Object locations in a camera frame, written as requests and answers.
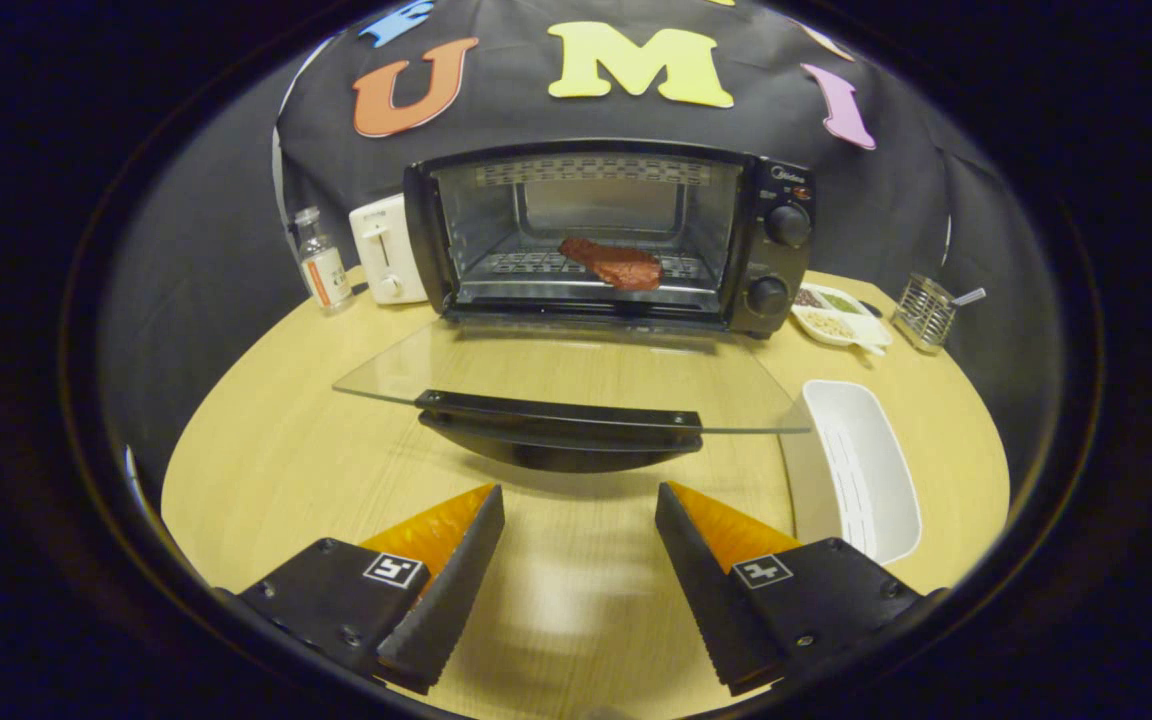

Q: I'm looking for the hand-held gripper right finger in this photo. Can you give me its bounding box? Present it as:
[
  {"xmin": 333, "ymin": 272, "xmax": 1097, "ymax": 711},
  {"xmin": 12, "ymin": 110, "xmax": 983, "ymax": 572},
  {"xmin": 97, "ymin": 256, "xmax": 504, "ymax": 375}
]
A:
[{"xmin": 654, "ymin": 481, "xmax": 942, "ymax": 698}]

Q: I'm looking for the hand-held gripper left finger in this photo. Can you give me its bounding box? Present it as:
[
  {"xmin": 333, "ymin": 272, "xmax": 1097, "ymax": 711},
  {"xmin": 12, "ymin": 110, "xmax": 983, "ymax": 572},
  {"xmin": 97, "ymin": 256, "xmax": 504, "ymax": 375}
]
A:
[{"xmin": 219, "ymin": 483, "xmax": 507, "ymax": 696}]

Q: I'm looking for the red meat slice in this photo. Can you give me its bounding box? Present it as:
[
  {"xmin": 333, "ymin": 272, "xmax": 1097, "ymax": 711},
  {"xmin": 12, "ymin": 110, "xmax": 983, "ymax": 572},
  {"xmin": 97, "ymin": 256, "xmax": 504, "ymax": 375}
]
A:
[{"xmin": 558, "ymin": 236, "xmax": 665, "ymax": 293}]

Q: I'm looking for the black toaster oven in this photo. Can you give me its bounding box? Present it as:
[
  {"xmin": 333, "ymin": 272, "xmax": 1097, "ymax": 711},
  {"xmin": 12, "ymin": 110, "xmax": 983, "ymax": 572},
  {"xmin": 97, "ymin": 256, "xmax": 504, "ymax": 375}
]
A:
[{"xmin": 333, "ymin": 138, "xmax": 819, "ymax": 475}]

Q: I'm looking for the white bread toaster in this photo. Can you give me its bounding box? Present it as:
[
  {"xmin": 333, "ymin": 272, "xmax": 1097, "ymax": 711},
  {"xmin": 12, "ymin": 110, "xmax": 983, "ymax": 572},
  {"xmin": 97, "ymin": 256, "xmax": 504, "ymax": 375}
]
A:
[{"xmin": 349, "ymin": 193, "xmax": 429, "ymax": 306}]

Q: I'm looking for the white foam tray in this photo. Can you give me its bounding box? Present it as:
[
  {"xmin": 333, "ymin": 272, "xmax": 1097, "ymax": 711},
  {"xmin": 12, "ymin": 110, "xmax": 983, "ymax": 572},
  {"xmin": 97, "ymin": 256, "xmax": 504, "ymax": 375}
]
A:
[{"xmin": 779, "ymin": 379, "xmax": 923, "ymax": 566}]

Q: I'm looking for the white divided dish with beans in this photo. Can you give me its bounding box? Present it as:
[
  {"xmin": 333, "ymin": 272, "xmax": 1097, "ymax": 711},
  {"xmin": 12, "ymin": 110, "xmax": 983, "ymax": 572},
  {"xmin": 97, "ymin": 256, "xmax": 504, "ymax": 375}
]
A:
[{"xmin": 791, "ymin": 283, "xmax": 894, "ymax": 357}]

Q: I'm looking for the clear square utensil holder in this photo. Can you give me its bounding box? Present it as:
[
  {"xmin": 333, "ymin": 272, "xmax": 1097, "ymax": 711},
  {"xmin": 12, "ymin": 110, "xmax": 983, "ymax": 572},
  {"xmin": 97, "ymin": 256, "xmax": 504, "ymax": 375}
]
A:
[{"xmin": 891, "ymin": 272, "xmax": 958, "ymax": 354}]

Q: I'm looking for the clear plastic bottle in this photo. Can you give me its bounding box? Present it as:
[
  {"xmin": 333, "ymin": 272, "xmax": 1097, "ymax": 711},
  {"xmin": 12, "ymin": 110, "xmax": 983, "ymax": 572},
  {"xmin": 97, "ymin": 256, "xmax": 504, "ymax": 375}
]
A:
[{"xmin": 293, "ymin": 206, "xmax": 356, "ymax": 315}]

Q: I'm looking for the black backdrop cloth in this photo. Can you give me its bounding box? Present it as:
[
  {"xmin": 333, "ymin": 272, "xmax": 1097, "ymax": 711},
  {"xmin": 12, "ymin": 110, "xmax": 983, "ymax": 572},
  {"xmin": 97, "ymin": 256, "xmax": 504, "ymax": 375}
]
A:
[{"xmin": 101, "ymin": 0, "xmax": 1067, "ymax": 481}]

